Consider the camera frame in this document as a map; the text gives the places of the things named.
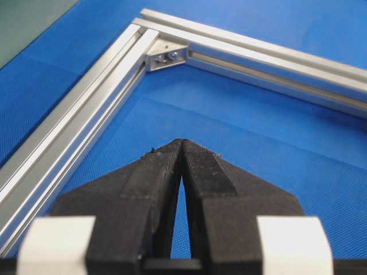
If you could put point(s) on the silver corner bracket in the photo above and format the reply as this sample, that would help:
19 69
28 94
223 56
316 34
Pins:
165 53

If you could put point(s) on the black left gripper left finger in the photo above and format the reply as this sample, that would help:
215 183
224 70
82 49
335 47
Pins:
134 208

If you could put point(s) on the blue table mat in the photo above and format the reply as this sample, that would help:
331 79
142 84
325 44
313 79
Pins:
313 152

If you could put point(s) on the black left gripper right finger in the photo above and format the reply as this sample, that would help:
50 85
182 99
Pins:
222 203

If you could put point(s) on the aluminium extrusion frame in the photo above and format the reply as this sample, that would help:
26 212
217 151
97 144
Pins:
40 168

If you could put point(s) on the green backdrop curtain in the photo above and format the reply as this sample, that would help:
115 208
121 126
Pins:
23 21

